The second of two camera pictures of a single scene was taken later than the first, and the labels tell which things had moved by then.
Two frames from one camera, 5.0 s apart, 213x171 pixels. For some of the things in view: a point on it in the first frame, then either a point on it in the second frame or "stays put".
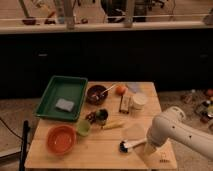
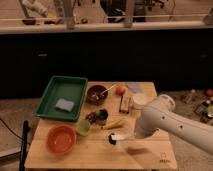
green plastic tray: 62,98 stays put
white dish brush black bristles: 125,145 → 113,138
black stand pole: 26,129 stays put
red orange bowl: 61,139 stays put
